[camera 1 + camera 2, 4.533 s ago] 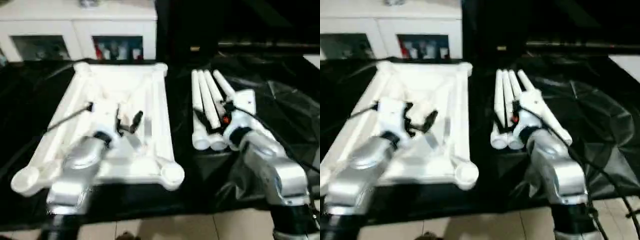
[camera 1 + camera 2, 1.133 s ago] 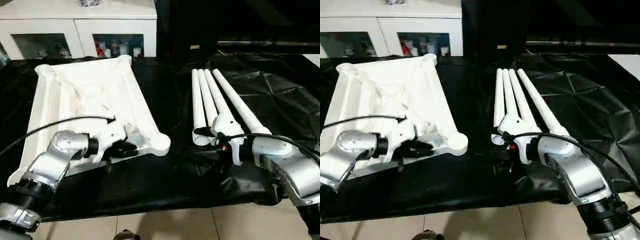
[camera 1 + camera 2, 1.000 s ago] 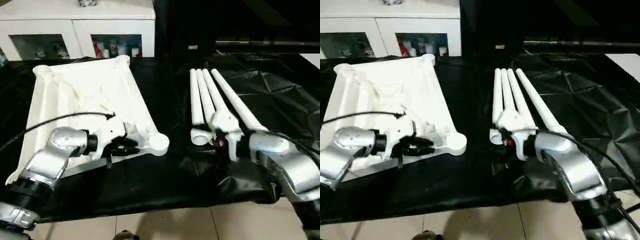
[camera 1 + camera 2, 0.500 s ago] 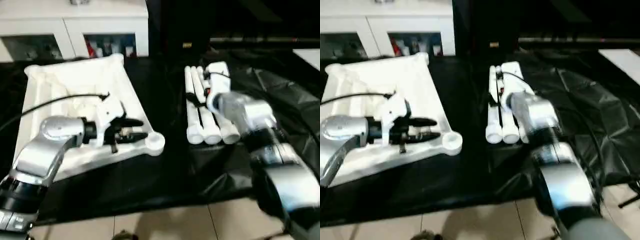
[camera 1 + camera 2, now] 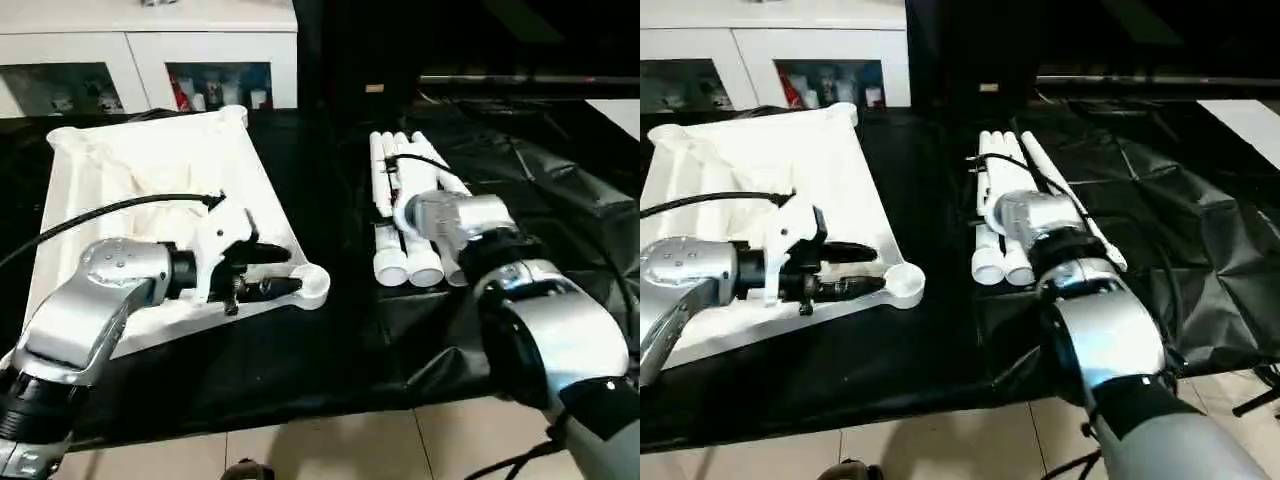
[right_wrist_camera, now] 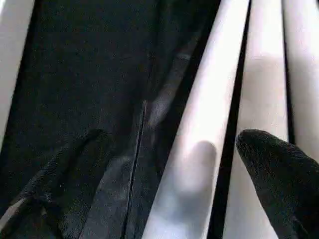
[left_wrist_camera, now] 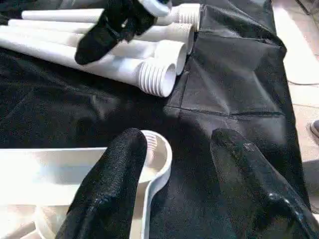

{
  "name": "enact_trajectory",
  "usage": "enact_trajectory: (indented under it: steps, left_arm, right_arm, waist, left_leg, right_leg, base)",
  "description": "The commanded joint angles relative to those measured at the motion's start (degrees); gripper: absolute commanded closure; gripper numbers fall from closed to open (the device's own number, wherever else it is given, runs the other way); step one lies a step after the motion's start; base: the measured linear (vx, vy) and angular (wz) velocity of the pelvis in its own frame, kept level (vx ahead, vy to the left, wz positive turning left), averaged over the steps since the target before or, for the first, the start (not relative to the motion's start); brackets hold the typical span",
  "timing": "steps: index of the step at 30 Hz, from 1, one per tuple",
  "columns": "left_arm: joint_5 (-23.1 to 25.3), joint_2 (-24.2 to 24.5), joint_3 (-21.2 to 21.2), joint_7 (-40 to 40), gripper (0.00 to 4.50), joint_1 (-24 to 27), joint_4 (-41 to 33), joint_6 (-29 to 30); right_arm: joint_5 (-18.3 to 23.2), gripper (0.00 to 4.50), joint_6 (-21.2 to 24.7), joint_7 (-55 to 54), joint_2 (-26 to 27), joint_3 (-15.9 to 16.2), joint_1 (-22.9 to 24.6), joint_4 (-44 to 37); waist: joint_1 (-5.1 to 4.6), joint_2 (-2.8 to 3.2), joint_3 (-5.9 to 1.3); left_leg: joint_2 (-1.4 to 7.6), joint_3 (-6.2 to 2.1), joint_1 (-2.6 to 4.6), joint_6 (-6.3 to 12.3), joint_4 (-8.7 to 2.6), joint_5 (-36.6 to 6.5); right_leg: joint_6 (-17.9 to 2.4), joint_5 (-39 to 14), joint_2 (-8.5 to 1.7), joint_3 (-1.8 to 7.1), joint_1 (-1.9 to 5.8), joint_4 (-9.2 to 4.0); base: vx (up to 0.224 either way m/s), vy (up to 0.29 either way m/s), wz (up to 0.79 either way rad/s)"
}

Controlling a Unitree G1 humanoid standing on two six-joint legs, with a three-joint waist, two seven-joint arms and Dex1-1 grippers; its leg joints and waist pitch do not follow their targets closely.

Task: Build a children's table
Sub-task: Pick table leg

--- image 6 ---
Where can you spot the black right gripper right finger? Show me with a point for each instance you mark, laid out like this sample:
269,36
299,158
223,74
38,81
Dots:
286,186

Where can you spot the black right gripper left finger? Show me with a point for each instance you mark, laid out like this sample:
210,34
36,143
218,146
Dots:
49,194

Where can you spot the white plastic table leg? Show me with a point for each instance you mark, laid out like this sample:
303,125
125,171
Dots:
304,62
264,87
207,99

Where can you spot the black work mat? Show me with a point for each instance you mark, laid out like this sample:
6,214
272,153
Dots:
74,74

